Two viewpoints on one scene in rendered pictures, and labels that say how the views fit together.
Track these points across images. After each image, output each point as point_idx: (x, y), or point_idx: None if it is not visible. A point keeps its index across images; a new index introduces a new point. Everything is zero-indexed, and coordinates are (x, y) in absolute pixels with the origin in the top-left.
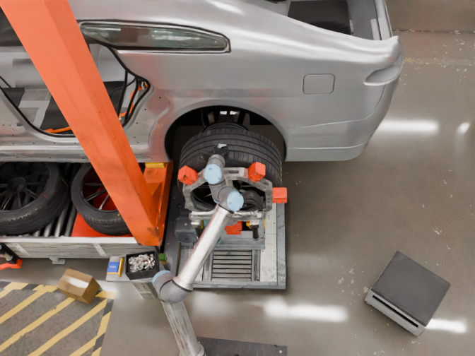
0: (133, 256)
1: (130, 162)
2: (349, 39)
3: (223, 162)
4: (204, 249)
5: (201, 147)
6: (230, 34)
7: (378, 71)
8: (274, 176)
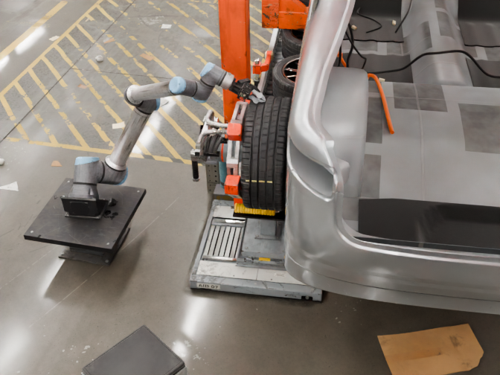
0: None
1: (232, 33)
2: (315, 89)
3: (222, 79)
4: (148, 87)
5: (269, 96)
6: (317, 10)
7: (317, 170)
8: (241, 162)
